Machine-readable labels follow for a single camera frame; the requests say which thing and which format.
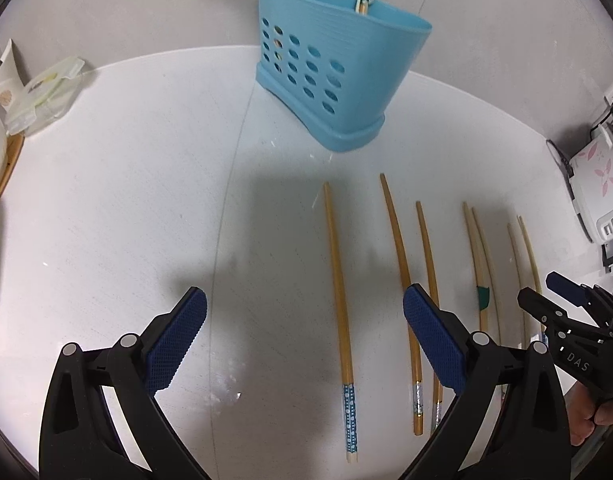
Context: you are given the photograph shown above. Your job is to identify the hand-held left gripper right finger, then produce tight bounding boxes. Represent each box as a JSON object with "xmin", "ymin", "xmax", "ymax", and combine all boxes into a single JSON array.
[{"xmin": 401, "ymin": 283, "xmax": 572, "ymax": 480}]

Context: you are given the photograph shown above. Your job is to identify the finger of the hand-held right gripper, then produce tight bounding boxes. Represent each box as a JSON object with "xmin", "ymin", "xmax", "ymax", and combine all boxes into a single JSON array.
[
  {"xmin": 546, "ymin": 271, "xmax": 613, "ymax": 336},
  {"xmin": 517, "ymin": 287, "xmax": 569, "ymax": 333}
]

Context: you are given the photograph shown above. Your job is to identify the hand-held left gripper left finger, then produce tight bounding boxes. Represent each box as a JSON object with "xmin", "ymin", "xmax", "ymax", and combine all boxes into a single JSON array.
[{"xmin": 39, "ymin": 286, "xmax": 212, "ymax": 480}]

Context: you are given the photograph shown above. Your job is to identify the blue patterned wooden chopstick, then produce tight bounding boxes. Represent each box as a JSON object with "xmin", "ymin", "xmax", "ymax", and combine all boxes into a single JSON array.
[
  {"xmin": 323, "ymin": 182, "xmax": 359, "ymax": 463},
  {"xmin": 517, "ymin": 216, "xmax": 544, "ymax": 333}
]

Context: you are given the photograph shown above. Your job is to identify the silver labelled wooden chopstick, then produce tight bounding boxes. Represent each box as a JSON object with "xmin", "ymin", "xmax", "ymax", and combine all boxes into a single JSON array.
[
  {"xmin": 416, "ymin": 201, "xmax": 443, "ymax": 433},
  {"xmin": 379, "ymin": 173, "xmax": 426, "ymax": 436}
]

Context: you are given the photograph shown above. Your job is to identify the blue plastic utensil holder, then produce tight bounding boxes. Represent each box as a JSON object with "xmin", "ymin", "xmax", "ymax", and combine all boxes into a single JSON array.
[{"xmin": 255, "ymin": 0, "xmax": 433, "ymax": 153}]

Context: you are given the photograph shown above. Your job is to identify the person's right hand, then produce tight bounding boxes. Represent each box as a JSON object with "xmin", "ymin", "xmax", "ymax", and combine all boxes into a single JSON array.
[{"xmin": 569, "ymin": 382, "xmax": 613, "ymax": 446}]

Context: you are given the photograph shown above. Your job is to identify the plain wooden chopstick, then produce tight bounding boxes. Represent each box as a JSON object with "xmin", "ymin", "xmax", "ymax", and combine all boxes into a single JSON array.
[{"xmin": 507, "ymin": 222, "xmax": 529, "ymax": 350}]

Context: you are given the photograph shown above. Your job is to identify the white flowered rice cooker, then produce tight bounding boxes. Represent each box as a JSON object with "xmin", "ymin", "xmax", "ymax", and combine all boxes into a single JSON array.
[{"xmin": 569, "ymin": 122, "xmax": 613, "ymax": 246}]

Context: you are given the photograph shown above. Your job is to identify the wooden tray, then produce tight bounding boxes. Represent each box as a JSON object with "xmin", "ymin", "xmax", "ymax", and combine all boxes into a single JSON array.
[{"xmin": 0, "ymin": 132, "xmax": 25, "ymax": 218}]

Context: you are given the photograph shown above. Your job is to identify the clear plastic food container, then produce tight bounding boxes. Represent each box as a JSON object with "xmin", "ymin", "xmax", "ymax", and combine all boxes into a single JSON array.
[{"xmin": 6, "ymin": 57, "xmax": 84, "ymax": 137}]

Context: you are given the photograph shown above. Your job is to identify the white printed paper cup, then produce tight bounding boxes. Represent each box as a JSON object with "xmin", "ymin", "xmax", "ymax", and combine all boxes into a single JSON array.
[{"xmin": 0, "ymin": 39, "xmax": 24, "ymax": 111}]

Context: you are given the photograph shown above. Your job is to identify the black cable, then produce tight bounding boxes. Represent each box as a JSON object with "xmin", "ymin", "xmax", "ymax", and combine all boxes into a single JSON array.
[{"xmin": 546, "ymin": 139, "xmax": 578, "ymax": 201}]

